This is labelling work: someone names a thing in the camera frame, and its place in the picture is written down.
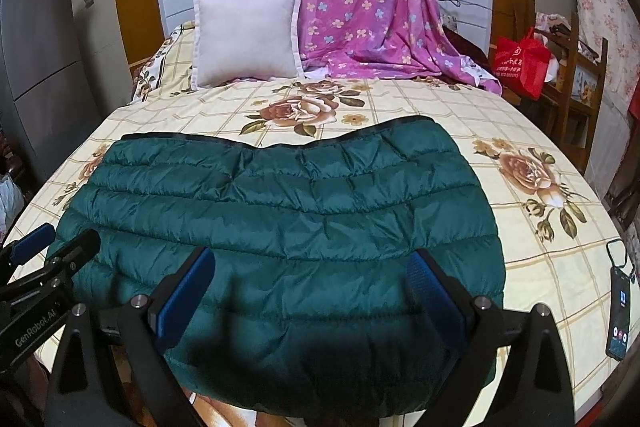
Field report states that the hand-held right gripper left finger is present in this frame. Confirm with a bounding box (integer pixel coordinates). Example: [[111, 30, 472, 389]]
[[42, 247, 217, 427]]

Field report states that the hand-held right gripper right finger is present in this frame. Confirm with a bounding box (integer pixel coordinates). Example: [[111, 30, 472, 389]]
[[405, 248, 576, 427]]

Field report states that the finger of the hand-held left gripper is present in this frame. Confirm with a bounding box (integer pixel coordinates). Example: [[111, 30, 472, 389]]
[[0, 229, 101, 308], [0, 223, 56, 268]]

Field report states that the green quilted puffer jacket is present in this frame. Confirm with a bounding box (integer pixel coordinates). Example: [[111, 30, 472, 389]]
[[47, 117, 506, 420]]

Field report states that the white plastic bag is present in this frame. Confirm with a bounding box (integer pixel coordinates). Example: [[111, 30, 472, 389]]
[[0, 174, 26, 233]]

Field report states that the grey refrigerator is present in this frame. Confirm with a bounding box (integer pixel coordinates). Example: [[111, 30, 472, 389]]
[[0, 0, 126, 188]]

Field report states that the cream floral bed sheet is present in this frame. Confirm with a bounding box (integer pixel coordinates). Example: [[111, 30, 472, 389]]
[[0, 19, 631, 427]]

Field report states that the black smartphone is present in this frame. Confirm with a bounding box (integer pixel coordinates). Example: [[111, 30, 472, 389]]
[[605, 239, 639, 360]]

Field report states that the wooden shelf rack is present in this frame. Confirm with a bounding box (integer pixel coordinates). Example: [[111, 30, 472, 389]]
[[520, 12, 610, 175]]

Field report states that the red shopping bag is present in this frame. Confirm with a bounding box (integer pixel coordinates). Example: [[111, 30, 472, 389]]
[[492, 27, 551, 102]]

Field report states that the white square pillow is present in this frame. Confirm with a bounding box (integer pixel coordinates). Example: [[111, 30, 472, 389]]
[[190, 0, 306, 88]]

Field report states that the pink floral curtain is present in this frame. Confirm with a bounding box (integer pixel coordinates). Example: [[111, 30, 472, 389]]
[[570, 0, 640, 118]]

